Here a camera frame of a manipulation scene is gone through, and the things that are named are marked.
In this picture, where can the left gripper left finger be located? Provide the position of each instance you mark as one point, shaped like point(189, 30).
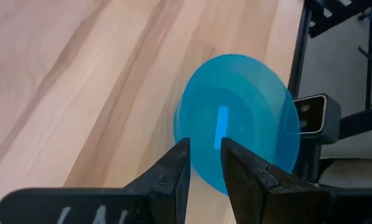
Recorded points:
point(111, 205)

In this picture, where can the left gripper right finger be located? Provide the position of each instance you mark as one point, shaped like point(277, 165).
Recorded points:
point(282, 202)

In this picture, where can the black camera with silver bezel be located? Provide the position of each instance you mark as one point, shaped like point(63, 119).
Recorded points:
point(326, 118)

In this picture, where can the black aluminium table frame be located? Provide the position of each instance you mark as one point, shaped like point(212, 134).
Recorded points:
point(298, 46)

